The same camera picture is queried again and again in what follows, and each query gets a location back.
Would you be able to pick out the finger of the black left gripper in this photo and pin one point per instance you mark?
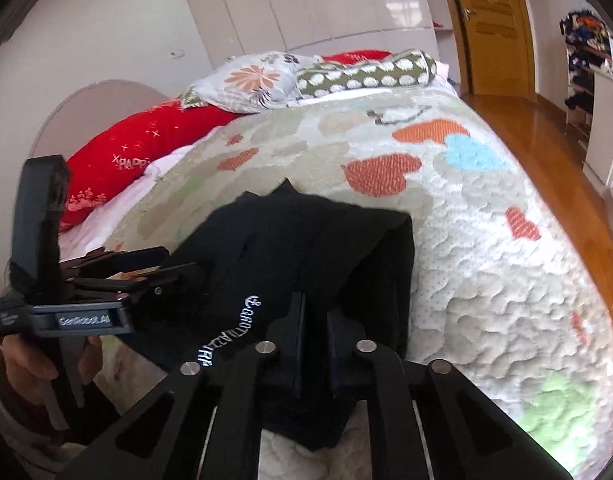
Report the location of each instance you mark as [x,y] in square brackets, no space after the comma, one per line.
[116,257]
[151,279]

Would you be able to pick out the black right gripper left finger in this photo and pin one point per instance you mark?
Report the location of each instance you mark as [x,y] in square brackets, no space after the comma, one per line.
[204,422]

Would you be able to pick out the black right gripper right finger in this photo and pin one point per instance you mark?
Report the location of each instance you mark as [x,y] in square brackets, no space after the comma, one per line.
[428,421]

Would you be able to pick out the black pants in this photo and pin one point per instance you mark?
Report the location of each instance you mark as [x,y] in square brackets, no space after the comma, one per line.
[253,255]

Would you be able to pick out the left hand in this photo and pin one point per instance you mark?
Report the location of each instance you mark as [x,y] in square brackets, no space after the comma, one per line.
[27,368]

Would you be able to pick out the white pink bed sheet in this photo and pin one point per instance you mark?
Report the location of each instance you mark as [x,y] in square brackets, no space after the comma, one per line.
[96,231]

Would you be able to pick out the red long pillow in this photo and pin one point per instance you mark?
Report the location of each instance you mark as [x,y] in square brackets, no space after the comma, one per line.
[115,158]

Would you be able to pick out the pink headboard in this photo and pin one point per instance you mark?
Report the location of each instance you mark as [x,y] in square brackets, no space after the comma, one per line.
[89,111]

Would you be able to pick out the floral white pillow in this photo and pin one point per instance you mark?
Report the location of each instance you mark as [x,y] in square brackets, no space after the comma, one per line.
[250,84]

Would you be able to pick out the white wardrobe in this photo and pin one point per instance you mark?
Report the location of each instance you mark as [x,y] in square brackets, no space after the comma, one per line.
[236,27]

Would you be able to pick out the white shelf unit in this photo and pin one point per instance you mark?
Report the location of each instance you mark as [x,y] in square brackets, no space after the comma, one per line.
[598,162]

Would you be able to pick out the green white patterned bolster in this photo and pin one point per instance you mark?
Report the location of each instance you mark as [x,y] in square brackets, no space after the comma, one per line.
[406,69]

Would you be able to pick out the shoe rack with clothes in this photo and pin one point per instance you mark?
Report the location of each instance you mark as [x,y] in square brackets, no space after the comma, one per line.
[589,47]

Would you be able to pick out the wooden door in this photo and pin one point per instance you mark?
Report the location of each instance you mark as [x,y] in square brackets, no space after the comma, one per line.
[499,47]

